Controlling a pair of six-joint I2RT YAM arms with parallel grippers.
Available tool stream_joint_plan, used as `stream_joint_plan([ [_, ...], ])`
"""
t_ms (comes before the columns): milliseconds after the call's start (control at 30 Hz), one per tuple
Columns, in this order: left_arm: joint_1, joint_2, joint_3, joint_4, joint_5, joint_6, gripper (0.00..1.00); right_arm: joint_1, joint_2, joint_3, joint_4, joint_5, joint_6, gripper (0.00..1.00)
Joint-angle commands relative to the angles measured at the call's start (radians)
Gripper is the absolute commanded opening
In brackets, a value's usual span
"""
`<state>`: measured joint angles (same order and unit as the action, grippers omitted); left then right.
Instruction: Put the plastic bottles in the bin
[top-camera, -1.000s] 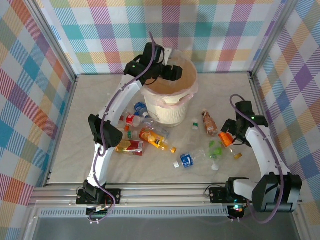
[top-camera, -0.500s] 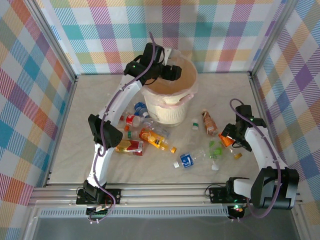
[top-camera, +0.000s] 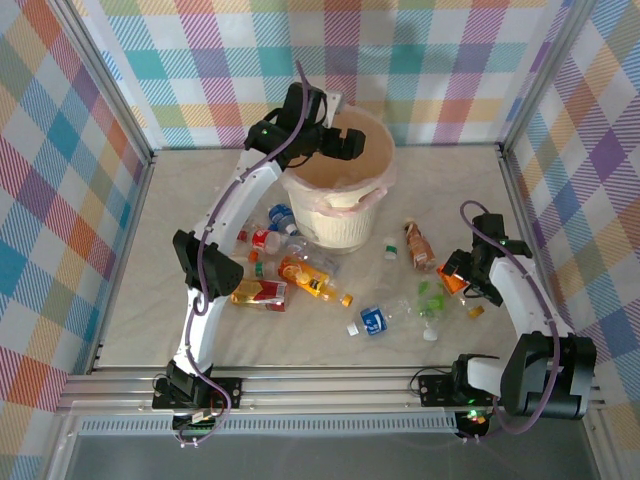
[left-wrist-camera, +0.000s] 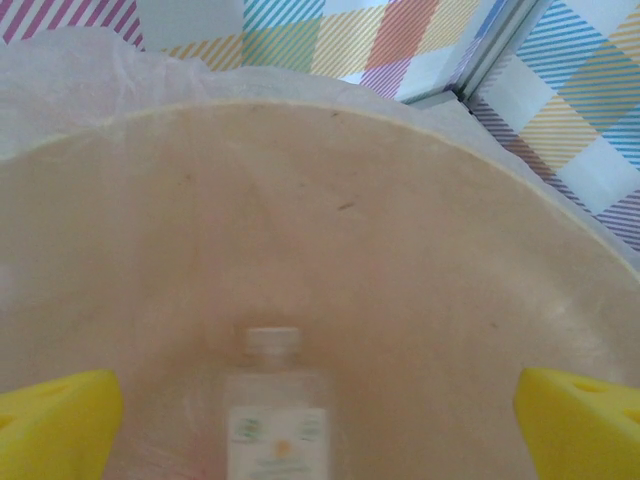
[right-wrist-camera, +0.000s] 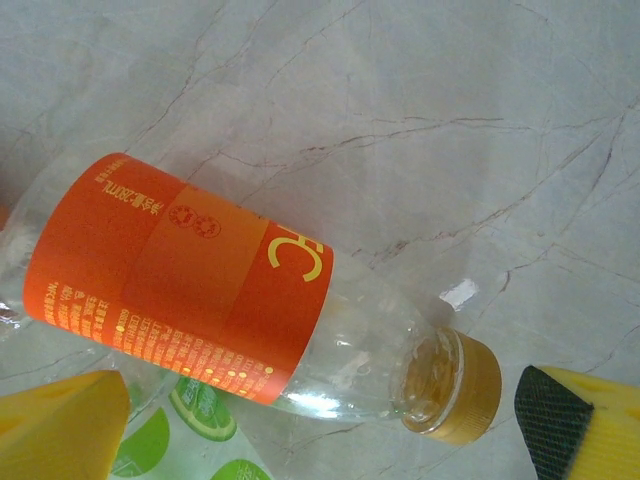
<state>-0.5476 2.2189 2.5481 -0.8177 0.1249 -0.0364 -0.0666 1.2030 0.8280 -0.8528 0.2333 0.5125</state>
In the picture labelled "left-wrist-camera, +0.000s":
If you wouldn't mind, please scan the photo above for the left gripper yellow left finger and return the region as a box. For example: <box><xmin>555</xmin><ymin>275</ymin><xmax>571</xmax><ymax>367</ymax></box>
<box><xmin>0</xmin><ymin>368</ymin><xmax>125</xmax><ymax>480</ymax></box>

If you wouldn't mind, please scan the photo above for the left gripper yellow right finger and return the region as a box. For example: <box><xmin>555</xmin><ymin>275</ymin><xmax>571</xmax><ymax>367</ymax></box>
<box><xmin>517</xmin><ymin>367</ymin><xmax>640</xmax><ymax>480</ymax></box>

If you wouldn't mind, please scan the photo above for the clear bottle white printed label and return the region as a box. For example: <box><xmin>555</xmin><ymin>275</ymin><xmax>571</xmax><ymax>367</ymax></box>
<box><xmin>222</xmin><ymin>326</ymin><xmax>334</xmax><ymax>480</ymax></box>

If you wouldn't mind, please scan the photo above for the cream plastic waste bin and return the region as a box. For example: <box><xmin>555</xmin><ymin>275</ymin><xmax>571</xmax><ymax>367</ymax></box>
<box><xmin>0</xmin><ymin>99</ymin><xmax>640</xmax><ymax>480</ymax></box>

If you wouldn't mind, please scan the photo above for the clear plastic bin liner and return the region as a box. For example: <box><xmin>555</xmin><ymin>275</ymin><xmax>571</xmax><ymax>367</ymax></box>
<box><xmin>0</xmin><ymin>28</ymin><xmax>551</xmax><ymax>186</ymax></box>

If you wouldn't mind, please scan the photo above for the aluminium frame post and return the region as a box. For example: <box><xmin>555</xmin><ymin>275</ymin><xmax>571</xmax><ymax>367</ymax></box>
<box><xmin>452</xmin><ymin>0</ymin><xmax>544</xmax><ymax>101</ymax></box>

